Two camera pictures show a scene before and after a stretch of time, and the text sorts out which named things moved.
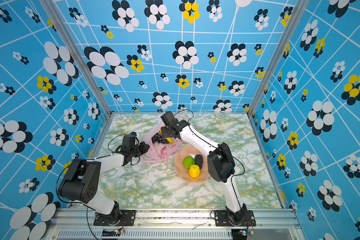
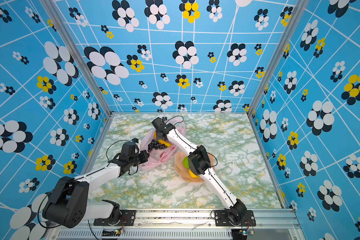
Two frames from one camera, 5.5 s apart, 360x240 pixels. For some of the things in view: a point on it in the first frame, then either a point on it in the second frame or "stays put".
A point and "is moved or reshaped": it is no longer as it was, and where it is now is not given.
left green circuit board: [111, 232] stays put
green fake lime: [188, 161] stays put
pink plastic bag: [157, 153] is moved or reshaped
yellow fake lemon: [194, 171] stays put
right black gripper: [164, 132] to [158, 134]
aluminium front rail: [174, 224] stays put
